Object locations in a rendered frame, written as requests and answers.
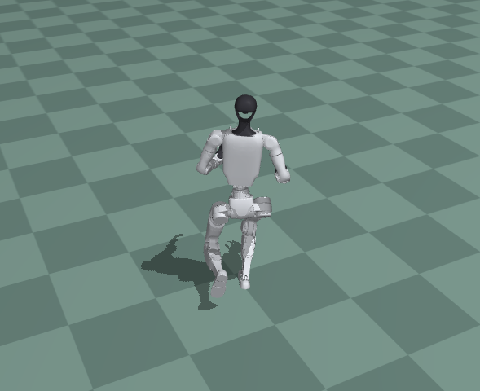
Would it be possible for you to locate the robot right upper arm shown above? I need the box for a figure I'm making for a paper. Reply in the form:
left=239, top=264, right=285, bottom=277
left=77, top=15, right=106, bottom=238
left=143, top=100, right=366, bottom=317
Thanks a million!
left=262, top=134, right=290, bottom=183

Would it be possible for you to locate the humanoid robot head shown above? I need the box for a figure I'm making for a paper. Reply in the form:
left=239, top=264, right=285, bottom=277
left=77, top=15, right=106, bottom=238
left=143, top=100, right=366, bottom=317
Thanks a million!
left=232, top=94, right=257, bottom=137

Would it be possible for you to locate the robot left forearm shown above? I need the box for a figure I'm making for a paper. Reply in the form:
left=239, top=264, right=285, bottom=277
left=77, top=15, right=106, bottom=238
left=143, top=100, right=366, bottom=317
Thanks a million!
left=196, top=153, right=222, bottom=171

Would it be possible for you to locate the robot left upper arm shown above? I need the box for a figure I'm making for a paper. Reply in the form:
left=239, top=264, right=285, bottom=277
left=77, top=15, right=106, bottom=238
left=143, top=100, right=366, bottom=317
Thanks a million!
left=196, top=130, right=226, bottom=175

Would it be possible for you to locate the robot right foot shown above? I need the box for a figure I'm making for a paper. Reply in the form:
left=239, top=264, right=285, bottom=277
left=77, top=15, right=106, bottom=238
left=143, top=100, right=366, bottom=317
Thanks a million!
left=238, top=270, right=250, bottom=289

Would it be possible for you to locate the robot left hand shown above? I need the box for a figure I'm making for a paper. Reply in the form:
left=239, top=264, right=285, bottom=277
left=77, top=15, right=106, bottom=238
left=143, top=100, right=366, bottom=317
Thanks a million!
left=215, top=144, right=222, bottom=159

